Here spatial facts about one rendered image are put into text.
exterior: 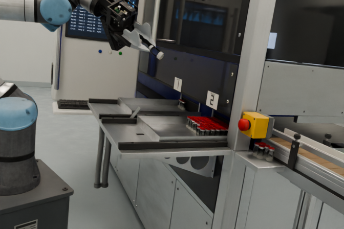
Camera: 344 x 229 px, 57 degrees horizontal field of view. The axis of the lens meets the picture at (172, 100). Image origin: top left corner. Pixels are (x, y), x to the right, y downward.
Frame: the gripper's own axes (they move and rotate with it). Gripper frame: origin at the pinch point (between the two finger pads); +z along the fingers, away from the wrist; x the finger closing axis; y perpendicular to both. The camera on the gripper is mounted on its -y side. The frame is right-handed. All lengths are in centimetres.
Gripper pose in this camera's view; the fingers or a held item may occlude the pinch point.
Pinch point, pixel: (148, 48)
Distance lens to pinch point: 92.8
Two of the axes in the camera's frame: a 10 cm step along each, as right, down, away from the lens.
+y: 2.3, -5.6, -7.9
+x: 6.1, -5.5, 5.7
